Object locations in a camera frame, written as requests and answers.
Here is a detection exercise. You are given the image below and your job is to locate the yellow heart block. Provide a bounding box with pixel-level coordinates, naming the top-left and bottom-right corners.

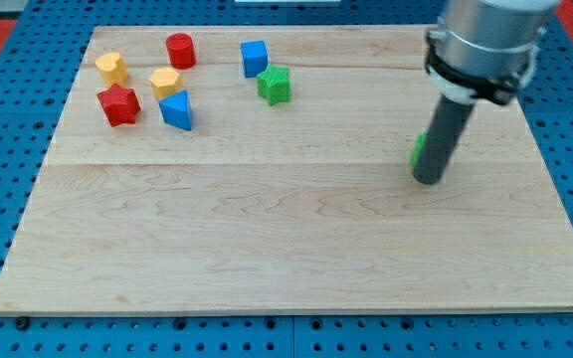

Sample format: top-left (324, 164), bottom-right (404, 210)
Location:
top-left (95, 52), bottom-right (128, 88)

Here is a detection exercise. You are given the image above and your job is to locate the red cylinder block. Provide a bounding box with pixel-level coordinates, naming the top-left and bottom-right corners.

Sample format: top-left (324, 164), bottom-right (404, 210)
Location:
top-left (165, 33), bottom-right (197, 70)

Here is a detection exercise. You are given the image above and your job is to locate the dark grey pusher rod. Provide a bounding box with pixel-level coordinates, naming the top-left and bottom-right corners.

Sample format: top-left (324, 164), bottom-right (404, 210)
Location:
top-left (413, 95), bottom-right (475, 185)

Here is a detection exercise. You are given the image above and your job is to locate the red star block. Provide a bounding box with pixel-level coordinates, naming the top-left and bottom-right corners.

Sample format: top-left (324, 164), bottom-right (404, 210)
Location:
top-left (96, 84), bottom-right (141, 127)

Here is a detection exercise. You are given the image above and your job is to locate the blue triangle block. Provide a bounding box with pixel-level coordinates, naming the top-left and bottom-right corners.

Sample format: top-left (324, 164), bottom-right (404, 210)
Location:
top-left (159, 90), bottom-right (193, 131)

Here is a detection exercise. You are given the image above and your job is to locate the blue cube block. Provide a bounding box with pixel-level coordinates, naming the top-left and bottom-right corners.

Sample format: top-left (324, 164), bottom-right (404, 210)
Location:
top-left (240, 40), bottom-right (269, 79)

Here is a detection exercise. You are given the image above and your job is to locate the yellow hexagon block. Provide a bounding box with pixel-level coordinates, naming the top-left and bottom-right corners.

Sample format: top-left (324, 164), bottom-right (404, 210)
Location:
top-left (149, 68), bottom-right (184, 100)

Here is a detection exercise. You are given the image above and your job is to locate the wooden board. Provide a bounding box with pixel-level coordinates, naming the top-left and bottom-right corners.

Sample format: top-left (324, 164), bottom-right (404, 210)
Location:
top-left (0, 25), bottom-right (573, 317)

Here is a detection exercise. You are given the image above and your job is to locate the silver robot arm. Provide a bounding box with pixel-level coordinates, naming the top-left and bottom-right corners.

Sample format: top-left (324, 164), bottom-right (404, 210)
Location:
top-left (425, 0), bottom-right (559, 105)

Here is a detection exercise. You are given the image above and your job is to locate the green circle block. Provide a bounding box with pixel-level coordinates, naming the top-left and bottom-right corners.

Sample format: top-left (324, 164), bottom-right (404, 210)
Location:
top-left (410, 132), bottom-right (427, 167)

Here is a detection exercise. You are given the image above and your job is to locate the green star block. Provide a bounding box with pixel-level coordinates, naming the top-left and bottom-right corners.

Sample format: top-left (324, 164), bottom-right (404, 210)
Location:
top-left (257, 65), bottom-right (290, 106)

